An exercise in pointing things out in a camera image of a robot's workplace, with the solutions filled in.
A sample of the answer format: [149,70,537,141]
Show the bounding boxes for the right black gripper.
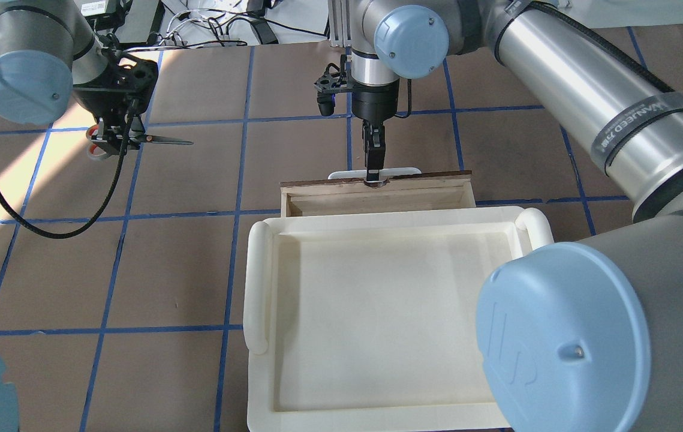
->
[351,84,401,170]

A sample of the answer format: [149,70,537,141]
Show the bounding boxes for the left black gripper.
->
[77,87,150,158]

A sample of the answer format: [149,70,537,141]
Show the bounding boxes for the red grey handled scissors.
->
[85,130,193,161]

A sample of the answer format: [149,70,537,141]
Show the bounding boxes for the brown wooden drawer box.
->
[280,170,477,218]

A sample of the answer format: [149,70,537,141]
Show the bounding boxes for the white drawer handle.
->
[327,167,422,182]

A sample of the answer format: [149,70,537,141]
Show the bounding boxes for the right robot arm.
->
[397,1,683,431]

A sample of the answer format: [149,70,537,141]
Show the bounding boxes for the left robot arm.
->
[0,1,160,239]

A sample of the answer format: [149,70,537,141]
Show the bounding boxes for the cream plastic tray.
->
[242,207,554,431]

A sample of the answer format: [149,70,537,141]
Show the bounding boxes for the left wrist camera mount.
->
[73,46,160,102]

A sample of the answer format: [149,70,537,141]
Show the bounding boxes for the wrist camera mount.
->
[73,46,160,102]
[314,54,353,117]

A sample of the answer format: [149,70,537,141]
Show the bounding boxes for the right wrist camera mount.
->
[314,54,353,117]

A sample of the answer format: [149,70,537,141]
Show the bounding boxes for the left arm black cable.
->
[0,36,138,239]

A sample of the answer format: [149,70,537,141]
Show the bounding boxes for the black network switch box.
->
[75,1,165,49]

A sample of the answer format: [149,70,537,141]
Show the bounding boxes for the aluminium frame post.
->
[327,0,352,47]

